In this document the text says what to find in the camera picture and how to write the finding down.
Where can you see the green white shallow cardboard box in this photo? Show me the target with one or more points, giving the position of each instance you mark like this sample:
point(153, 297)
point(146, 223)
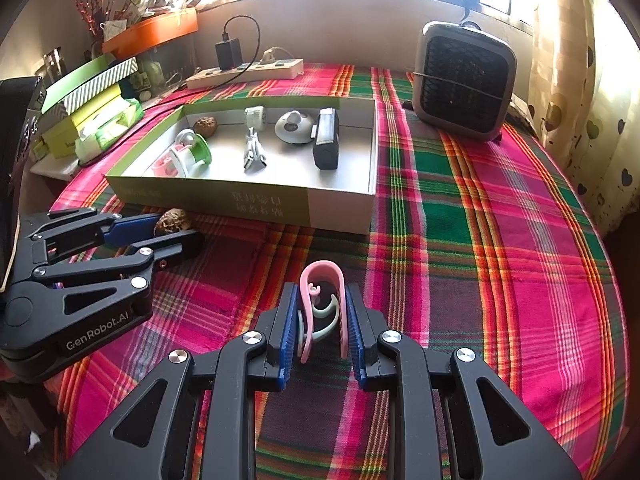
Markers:
point(253, 174)

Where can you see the black rectangular lighter device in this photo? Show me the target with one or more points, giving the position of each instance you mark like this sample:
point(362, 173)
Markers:
point(327, 139)

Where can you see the green striped gift box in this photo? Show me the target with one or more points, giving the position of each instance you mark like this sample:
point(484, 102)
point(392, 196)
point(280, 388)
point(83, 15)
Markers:
point(81, 85)

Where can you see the white round dome gadget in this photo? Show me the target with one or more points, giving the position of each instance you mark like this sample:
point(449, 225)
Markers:
point(294, 127)

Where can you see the orange tray shelf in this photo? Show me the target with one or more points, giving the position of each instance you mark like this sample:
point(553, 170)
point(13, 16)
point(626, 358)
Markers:
point(151, 33)

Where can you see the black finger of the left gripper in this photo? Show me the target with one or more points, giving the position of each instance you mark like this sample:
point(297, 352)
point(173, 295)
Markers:
point(157, 253)

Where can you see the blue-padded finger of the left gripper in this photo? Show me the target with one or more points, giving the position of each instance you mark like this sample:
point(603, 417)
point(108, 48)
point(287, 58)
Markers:
point(54, 236)

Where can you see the white plug on strip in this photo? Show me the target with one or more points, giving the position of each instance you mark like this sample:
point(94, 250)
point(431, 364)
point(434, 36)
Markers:
point(270, 55)

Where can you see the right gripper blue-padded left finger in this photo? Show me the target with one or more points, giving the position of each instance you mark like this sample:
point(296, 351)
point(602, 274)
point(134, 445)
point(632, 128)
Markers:
point(195, 411)

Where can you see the brown walnut in box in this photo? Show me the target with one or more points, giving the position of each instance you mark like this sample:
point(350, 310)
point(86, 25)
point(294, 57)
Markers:
point(205, 126)

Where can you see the pink white hook clip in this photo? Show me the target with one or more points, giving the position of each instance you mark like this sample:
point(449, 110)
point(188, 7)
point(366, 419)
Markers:
point(322, 290)

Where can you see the plaid red green blanket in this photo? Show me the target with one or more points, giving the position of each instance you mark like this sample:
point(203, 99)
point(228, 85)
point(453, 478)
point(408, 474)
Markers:
point(478, 245)

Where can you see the brown walnut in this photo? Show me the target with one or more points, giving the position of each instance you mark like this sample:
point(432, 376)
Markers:
point(205, 126)
point(172, 221)

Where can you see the grey space heater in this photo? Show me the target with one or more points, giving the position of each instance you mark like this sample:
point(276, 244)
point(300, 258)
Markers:
point(463, 80)

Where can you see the black charger adapter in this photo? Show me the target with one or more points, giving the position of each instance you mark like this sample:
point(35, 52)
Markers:
point(229, 54)

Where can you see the green tissue pack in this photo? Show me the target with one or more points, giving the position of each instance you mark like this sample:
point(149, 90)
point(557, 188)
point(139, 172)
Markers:
point(112, 122)

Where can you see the yellow green box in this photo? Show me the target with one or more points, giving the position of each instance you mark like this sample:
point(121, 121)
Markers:
point(59, 133)

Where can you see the patterned cream curtain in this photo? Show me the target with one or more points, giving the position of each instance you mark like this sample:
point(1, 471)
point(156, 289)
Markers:
point(584, 100)

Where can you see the pink suction hook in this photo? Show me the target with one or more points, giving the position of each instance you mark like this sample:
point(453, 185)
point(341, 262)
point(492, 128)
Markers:
point(169, 164)

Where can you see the white small cylinder cap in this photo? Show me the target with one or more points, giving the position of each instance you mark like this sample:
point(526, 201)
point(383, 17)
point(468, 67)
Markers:
point(255, 118)

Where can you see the white power strip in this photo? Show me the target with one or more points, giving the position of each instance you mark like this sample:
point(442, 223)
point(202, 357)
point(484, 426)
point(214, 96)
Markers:
point(216, 78)

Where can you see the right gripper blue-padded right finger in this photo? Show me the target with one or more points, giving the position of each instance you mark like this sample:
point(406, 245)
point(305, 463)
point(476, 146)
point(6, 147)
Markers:
point(448, 405)

